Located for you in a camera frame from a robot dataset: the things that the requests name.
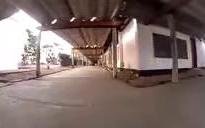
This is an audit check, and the corrugated roof canopy with posts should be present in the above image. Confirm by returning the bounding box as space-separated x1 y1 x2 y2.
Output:
0 0 205 84

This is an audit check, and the dark bush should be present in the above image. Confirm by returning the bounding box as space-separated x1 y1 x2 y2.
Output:
58 53 73 67

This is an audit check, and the grey concrete walkway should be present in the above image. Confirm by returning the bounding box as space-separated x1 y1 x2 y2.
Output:
0 65 205 128

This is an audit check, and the white building with dark windows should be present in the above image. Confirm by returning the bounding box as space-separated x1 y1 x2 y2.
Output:
101 18 205 78

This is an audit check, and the dirt strip beside building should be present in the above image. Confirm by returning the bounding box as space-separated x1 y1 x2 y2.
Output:
104 66 204 88

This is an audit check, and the thin sparse tree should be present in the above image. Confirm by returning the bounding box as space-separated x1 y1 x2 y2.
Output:
41 43 61 66

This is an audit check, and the leafy tree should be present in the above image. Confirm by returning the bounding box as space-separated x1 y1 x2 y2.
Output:
20 29 40 66

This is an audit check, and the bare earth strip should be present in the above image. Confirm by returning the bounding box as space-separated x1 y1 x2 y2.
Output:
0 64 71 84

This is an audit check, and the pale building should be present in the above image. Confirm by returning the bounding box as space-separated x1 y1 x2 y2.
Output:
0 16 29 72

